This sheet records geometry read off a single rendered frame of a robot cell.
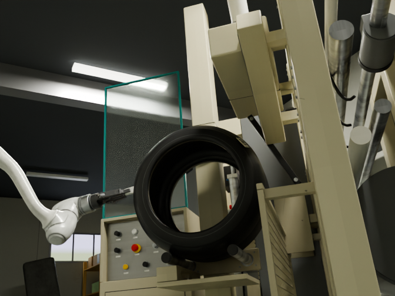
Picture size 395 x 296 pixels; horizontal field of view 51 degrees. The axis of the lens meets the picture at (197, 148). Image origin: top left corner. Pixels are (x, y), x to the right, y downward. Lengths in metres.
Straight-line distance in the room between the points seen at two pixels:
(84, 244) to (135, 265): 8.17
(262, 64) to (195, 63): 0.84
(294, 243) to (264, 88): 0.71
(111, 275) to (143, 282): 0.23
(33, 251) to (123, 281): 8.02
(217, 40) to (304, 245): 0.98
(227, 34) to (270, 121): 0.47
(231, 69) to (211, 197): 0.69
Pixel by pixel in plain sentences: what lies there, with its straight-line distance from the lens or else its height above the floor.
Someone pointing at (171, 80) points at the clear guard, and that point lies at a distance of 2.83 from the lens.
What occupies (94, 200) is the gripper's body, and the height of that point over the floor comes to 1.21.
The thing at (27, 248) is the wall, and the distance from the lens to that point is 10.45.
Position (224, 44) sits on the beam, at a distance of 1.75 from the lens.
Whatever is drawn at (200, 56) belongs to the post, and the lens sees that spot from 2.53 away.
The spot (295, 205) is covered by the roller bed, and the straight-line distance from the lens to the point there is 2.00.
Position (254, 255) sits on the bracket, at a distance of 2.03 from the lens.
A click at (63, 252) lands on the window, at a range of 10.54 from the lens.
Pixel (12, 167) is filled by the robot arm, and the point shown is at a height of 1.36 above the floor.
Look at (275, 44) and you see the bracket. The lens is 1.72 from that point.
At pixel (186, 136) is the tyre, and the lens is 1.86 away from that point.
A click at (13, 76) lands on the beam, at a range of 5.45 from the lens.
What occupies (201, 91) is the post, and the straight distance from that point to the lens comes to 2.40.
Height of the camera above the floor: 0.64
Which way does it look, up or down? 23 degrees up
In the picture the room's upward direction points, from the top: 4 degrees counter-clockwise
